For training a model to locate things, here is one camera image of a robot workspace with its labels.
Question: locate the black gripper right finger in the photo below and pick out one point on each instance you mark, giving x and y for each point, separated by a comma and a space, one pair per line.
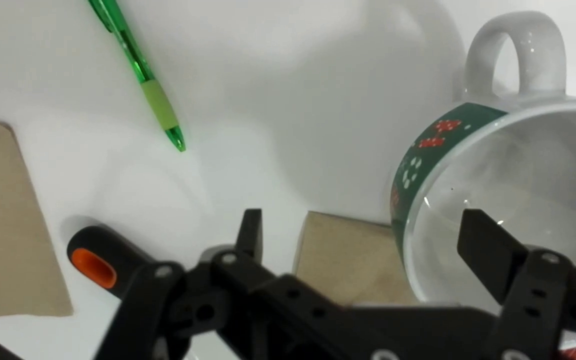
534, 288

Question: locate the green pen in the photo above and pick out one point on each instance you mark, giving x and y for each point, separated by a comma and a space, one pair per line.
112, 19

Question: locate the tan sandpaper sheet near mug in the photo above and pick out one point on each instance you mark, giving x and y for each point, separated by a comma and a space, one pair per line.
353, 263

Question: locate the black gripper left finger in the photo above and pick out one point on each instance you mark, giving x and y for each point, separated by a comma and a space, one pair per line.
256, 314

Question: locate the white and green mug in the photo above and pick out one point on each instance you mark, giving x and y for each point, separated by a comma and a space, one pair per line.
506, 148

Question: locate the tan sandpaper sheet far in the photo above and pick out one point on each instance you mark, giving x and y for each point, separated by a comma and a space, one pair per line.
30, 278

